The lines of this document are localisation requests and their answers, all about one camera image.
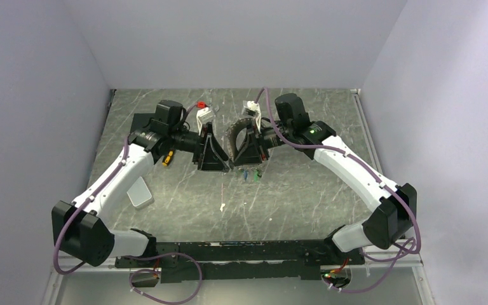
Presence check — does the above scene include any white rectangular router box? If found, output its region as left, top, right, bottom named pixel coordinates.
left=126, top=177, right=154, bottom=209

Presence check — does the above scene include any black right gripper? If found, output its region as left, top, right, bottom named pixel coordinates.
left=234, top=119, right=294, bottom=166

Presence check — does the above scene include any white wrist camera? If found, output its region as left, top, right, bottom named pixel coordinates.
left=196, top=101, right=215, bottom=134
left=242, top=100, right=262, bottom=134

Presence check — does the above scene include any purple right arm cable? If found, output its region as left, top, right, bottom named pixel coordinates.
left=255, top=87, right=423, bottom=295

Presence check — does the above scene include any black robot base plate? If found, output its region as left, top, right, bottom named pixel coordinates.
left=115, top=239, right=365, bottom=283

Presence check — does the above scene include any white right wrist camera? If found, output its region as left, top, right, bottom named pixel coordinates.
left=242, top=100, right=262, bottom=134

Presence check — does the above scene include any aluminium frame rail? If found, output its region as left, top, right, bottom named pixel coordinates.
left=42, top=247, right=435, bottom=304

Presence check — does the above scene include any black flat electronic box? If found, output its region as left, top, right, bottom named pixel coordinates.
left=127, top=112, right=156, bottom=144

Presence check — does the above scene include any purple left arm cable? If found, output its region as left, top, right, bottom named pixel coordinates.
left=53, top=105, right=203, bottom=305

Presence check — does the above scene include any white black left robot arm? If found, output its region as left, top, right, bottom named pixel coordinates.
left=51, top=100, right=229, bottom=275

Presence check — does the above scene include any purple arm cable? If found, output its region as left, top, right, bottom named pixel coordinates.
left=255, top=87, right=423, bottom=295
left=53, top=105, right=203, bottom=305

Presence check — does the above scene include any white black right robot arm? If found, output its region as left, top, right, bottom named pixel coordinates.
left=226, top=93, right=417, bottom=264

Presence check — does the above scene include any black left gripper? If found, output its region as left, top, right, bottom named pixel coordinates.
left=169, top=121, right=229, bottom=172

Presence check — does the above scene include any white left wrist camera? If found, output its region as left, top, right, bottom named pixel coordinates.
left=196, top=101, right=215, bottom=134

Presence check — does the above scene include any yellow black handled screwdriver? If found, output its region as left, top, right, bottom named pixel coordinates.
left=162, top=149, right=175, bottom=166

